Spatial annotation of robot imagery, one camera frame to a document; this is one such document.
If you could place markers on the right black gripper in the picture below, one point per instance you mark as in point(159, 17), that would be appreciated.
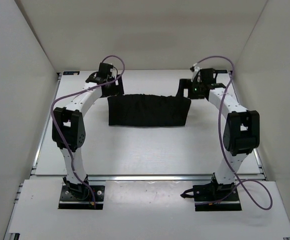
point(185, 84)

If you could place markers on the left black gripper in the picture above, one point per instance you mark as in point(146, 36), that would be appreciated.
point(118, 90)

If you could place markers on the black pleated skirt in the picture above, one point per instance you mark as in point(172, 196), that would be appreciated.
point(147, 110)

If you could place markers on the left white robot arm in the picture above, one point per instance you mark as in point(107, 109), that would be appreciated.
point(68, 129)

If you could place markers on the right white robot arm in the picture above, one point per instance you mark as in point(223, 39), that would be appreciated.
point(241, 133)

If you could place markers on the right corner label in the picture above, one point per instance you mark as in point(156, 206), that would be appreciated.
point(220, 71)

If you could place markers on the corner label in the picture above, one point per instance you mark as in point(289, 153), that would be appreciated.
point(71, 73)
point(220, 71)

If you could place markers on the left corner label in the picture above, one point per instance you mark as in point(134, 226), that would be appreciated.
point(71, 73)

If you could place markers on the aluminium rail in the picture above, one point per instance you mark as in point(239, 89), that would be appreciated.
point(151, 177)

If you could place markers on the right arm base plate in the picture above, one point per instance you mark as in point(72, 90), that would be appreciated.
point(208, 199)

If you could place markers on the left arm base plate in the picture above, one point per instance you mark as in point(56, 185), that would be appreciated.
point(71, 200)

